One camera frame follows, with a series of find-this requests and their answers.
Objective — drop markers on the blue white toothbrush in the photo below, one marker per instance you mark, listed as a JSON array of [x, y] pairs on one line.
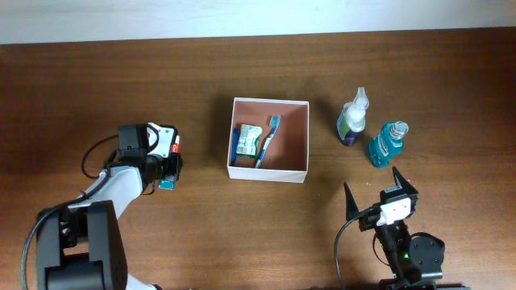
[[274, 124]]

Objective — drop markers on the teal mouthwash bottle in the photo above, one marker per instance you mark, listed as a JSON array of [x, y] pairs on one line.
[[387, 144]]

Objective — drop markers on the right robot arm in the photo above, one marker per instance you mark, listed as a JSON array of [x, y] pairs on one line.
[[414, 259]]

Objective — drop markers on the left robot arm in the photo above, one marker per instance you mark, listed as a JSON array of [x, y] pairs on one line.
[[78, 242]]

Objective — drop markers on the green white soap packet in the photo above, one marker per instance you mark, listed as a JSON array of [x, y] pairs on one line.
[[248, 142]]

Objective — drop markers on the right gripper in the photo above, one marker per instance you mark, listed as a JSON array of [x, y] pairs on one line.
[[351, 208]]

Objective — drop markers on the purple foam soap bottle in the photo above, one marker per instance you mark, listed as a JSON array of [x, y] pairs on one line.
[[351, 121]]

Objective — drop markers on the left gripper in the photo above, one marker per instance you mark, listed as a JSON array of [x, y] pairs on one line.
[[176, 163]]

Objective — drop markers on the red green toothpaste tube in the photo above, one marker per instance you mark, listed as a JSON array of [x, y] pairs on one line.
[[167, 184]]

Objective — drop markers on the pink cardboard box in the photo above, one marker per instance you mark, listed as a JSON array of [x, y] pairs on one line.
[[287, 156]]

